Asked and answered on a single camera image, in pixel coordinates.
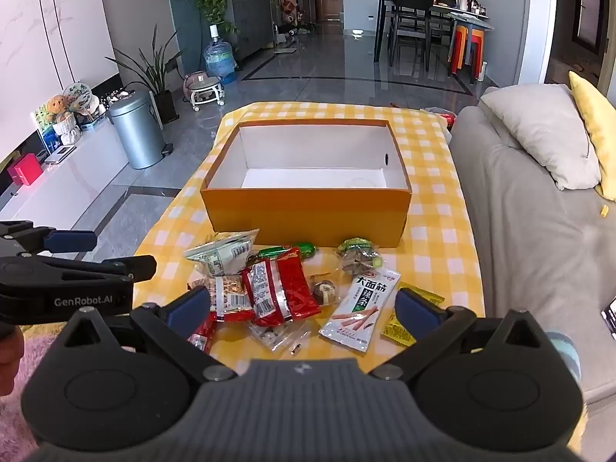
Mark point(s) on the clear peanut packet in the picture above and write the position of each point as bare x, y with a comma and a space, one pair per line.
228, 293

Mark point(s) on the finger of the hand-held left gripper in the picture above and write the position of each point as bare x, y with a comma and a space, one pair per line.
72, 240
139, 269

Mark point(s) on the yellow snack packet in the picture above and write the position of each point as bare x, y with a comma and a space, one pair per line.
399, 329

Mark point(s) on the dining table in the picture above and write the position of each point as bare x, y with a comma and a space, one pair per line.
469, 18

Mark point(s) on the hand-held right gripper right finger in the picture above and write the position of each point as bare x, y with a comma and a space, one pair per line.
414, 310

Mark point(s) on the blue water jug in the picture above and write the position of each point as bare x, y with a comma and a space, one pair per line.
220, 60

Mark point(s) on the white spicy strip packet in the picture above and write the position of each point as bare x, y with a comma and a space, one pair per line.
358, 313

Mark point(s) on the silver trash can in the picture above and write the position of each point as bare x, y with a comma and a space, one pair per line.
137, 130

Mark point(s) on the small red snack packet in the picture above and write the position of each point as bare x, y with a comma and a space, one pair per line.
204, 336

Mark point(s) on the black dining chair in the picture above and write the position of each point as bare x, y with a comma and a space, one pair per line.
409, 0

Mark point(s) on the pink fluffy rug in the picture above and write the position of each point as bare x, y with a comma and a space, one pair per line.
19, 423

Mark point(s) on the green mushroom snack packet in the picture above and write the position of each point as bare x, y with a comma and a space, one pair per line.
358, 250

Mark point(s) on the yellow pillow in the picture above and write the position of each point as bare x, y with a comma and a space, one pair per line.
599, 120

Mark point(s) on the person's left hand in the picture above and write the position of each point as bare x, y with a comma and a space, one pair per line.
9, 361

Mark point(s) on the grey pillow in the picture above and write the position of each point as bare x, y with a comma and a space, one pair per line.
539, 130

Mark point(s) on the red box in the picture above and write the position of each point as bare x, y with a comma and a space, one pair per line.
28, 169

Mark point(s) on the orange cardboard box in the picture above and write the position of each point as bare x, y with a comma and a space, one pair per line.
308, 216

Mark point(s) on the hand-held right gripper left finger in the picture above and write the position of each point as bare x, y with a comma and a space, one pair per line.
192, 308

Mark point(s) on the white rolling stand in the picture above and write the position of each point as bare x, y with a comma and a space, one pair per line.
204, 89

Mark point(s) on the stuffed toys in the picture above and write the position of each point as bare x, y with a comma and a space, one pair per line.
57, 108

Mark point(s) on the grey-blue cabinet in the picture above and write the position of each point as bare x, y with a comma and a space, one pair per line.
250, 19

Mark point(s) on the long-leaf potted plant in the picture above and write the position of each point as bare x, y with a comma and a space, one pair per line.
155, 74

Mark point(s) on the dark wooden frame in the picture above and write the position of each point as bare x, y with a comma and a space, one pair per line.
575, 9

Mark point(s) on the white low console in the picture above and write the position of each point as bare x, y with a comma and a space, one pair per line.
72, 175

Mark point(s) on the red wrapper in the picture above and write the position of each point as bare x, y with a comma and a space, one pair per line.
448, 119

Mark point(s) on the clear packet with brown snack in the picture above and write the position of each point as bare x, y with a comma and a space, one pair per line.
323, 290

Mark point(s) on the yellow checkered tablecloth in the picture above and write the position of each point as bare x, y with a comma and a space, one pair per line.
433, 231

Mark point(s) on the grey sofa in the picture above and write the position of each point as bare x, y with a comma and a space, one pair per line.
529, 250

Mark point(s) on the orange stool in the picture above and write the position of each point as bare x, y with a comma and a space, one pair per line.
458, 48
477, 53

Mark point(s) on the white and green snack packet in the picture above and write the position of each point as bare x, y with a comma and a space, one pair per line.
216, 255

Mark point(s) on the green sausage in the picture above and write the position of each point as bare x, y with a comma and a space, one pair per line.
303, 249

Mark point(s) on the small clear snack packet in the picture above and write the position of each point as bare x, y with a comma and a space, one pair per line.
276, 334

